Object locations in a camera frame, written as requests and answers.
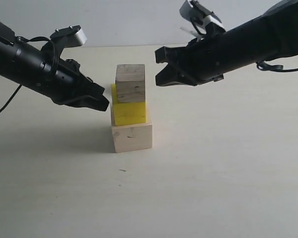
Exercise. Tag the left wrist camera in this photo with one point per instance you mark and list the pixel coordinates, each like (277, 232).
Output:
(74, 35)

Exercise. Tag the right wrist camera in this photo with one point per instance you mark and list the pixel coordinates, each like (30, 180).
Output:
(205, 22)

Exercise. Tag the large pale wooden cube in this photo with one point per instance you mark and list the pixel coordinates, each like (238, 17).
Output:
(132, 137)

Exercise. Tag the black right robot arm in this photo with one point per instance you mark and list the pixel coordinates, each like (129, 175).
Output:
(270, 36)

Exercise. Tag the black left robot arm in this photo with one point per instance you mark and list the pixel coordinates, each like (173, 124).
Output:
(37, 65)

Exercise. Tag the striped plywood cube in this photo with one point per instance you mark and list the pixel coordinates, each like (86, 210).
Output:
(130, 83)

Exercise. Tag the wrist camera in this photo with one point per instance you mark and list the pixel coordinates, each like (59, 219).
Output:
(74, 35)
(205, 22)

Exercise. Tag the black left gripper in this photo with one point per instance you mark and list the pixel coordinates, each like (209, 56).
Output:
(71, 88)

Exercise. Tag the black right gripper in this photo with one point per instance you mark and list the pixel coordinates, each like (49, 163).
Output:
(194, 64)

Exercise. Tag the yellow cube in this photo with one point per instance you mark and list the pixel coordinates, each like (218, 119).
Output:
(127, 113)

